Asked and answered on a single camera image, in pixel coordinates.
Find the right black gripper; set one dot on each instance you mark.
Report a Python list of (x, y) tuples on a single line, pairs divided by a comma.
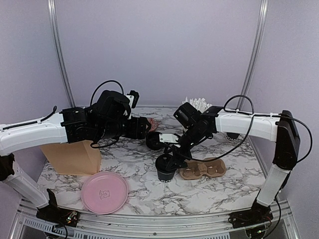
[(183, 164)]

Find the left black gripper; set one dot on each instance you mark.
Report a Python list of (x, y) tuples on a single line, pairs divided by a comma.
[(139, 131)]

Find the black coffee cup lid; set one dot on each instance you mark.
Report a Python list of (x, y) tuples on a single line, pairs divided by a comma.
[(162, 162)]

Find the black paper coffee cup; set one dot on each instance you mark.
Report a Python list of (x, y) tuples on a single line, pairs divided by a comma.
[(165, 176)]

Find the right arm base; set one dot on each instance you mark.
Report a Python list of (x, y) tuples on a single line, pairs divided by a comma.
[(255, 215)]

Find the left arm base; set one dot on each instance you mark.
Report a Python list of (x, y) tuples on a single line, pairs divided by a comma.
[(55, 214)]

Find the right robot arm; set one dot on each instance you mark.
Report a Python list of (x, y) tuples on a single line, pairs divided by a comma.
[(278, 128)]

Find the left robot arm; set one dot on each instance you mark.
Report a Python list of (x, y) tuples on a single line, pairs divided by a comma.
[(110, 117)]

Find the stack of black lids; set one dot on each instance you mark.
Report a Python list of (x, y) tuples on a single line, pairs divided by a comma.
[(153, 141)]

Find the brown cardboard cup carrier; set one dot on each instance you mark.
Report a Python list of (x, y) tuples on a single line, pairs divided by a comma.
[(195, 170)]

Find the bundle of white straws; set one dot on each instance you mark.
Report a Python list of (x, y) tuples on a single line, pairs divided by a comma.
[(199, 104)]

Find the black cup holding straws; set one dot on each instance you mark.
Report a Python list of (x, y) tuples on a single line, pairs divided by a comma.
[(232, 137)]

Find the brown paper bag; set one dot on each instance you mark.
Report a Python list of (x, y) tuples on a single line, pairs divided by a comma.
[(78, 159)]

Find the pink plate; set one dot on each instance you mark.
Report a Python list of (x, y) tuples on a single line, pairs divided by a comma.
[(104, 193)]

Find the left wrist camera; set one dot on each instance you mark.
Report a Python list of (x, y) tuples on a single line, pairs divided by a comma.
[(133, 97)]

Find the left aluminium frame post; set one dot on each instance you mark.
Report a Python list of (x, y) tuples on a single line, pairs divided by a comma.
[(59, 51)]

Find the aluminium frame post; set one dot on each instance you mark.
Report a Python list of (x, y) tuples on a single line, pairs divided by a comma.
[(256, 46), (59, 51)]

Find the right aluminium frame post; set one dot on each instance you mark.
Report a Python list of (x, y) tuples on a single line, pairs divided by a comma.
[(256, 46)]

